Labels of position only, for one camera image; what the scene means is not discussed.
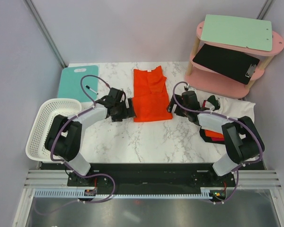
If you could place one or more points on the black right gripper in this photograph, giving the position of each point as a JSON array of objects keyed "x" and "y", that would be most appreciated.
[{"x": 170, "y": 106}]

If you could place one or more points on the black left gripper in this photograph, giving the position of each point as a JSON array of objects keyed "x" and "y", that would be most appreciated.
[{"x": 128, "y": 113}]

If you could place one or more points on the orange t shirt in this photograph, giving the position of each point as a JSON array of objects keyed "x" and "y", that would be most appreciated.
[{"x": 150, "y": 99}]

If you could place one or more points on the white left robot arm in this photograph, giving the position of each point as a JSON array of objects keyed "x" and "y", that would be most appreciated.
[{"x": 66, "y": 134}]

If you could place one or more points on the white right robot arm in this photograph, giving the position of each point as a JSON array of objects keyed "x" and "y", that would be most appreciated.
[{"x": 241, "y": 139}]

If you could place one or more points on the folded stacked shirts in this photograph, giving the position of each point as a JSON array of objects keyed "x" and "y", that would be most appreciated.
[{"x": 211, "y": 136}]

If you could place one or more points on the pink three tier shelf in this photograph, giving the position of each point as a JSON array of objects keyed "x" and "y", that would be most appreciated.
[{"x": 207, "y": 80}]

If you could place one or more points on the white cloth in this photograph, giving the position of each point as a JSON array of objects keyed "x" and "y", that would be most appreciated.
[{"x": 232, "y": 108}]

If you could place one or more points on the black marker pen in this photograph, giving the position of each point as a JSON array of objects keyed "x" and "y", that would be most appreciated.
[{"x": 89, "y": 88}]

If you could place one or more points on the black clipboard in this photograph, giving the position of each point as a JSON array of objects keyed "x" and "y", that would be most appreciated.
[{"x": 233, "y": 64}]

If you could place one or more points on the teal cutting board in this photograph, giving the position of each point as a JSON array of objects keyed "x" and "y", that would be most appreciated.
[{"x": 70, "y": 86}]

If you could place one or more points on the mint green board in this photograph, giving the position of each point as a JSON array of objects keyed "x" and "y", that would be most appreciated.
[{"x": 238, "y": 31}]

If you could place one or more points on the white plastic basket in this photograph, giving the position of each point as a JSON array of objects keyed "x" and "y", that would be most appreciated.
[{"x": 35, "y": 149}]

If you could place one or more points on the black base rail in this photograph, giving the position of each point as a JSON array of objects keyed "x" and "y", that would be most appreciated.
[{"x": 152, "y": 178}]

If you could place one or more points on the white cable duct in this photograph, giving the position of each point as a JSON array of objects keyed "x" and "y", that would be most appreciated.
[{"x": 85, "y": 194}]

